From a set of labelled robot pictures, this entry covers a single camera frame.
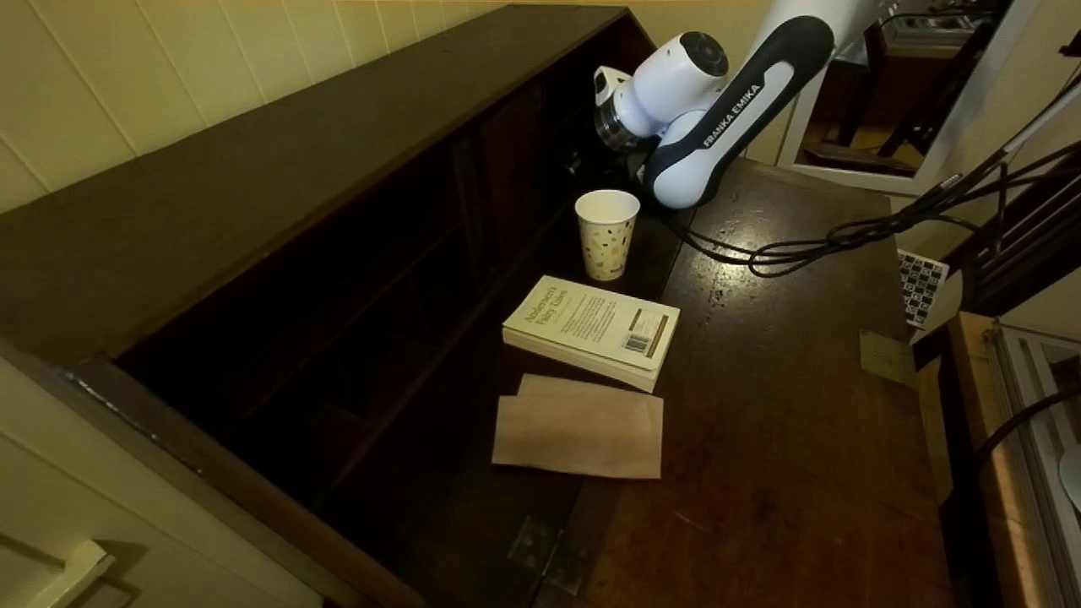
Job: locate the white perforated panel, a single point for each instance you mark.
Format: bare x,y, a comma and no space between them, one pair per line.
922,284

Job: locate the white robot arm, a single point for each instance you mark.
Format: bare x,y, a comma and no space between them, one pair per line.
685,114

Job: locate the brown paper envelope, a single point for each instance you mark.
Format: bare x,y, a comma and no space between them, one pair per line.
579,427

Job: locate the dark wooden secretary desk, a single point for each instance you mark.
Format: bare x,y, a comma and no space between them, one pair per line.
302,306

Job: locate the wooden side table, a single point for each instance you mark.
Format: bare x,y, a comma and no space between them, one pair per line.
991,517

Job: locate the white paperback book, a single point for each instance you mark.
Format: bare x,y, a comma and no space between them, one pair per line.
605,332

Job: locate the white dotted paper cup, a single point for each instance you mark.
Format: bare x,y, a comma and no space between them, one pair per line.
605,228

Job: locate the small beige paper note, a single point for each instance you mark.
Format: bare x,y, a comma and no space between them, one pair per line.
888,360

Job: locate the dark wooden chair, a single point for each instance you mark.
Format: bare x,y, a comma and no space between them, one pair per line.
1027,244

